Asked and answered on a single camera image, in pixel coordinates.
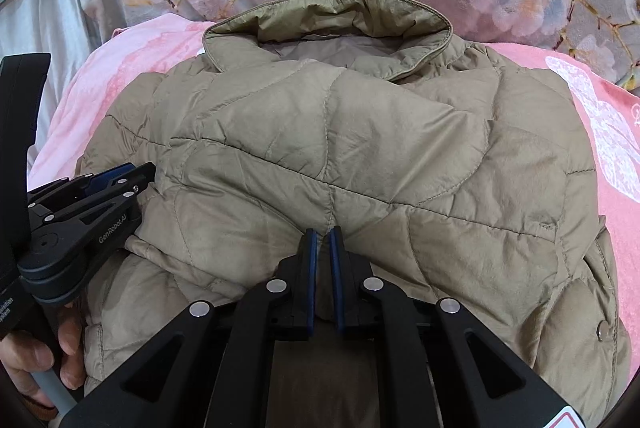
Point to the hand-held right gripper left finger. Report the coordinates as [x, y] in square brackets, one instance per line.
[311, 263]

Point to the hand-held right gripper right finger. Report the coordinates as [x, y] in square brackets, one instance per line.
[334, 263]

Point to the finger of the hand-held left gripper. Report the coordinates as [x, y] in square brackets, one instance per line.
[112, 210]
[70, 190]

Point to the khaki quilted puffer jacket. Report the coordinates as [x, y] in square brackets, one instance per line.
[350, 132]

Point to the person's left hand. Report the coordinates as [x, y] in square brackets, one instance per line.
[72, 348]

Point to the pink printed blanket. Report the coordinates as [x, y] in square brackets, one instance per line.
[125, 57]

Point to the white curtain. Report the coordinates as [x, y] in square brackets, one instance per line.
[45, 32]

